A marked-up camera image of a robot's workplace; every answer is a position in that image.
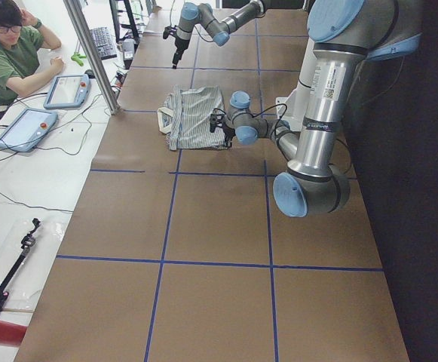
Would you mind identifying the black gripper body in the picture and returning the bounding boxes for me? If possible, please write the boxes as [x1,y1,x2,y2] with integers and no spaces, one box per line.
[209,108,234,148]
[163,26,189,63]

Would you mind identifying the blue white striped polo shirt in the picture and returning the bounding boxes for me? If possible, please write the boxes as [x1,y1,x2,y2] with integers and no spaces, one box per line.
[157,85,228,151]

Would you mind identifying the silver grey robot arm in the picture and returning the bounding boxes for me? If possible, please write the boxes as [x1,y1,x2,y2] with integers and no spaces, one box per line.
[210,1,424,217]
[163,1,280,69]

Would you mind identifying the black keyboard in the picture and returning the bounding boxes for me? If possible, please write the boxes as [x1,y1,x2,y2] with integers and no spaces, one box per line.
[90,26,118,60]

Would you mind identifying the black computer mouse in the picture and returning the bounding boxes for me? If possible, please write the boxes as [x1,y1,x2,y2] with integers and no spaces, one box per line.
[84,69,95,78]

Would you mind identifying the green plastic tool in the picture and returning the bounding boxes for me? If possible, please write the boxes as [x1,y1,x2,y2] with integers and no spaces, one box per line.
[71,52,87,66]

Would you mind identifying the upper blue teach pendant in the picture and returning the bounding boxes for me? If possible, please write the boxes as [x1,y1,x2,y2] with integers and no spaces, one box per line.
[43,74,90,109]

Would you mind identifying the blue teach pendant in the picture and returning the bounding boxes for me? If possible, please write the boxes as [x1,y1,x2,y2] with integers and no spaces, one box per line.
[43,74,90,109]
[0,108,58,152]

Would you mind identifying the lower blue teach pendant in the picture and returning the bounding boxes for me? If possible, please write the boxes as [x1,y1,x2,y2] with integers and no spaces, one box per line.
[0,108,58,152]

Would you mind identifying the seated man green shirt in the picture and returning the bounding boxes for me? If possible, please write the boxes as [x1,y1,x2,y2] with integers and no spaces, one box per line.
[0,1,65,106]

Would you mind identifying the clear plastic bag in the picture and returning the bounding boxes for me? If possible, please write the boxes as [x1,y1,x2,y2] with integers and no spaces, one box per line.
[0,219,68,313]

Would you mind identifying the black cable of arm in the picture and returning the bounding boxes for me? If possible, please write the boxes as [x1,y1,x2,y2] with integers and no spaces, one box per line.
[254,103,289,137]

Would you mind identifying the aluminium profile post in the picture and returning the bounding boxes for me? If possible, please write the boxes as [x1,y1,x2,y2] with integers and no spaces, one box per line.
[63,0,120,115]

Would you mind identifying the black table cable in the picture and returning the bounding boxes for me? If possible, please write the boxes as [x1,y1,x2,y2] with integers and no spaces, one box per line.
[0,180,75,214]

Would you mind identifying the black camera pole tool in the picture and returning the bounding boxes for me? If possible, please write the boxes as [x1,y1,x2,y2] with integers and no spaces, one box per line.
[0,217,41,321]

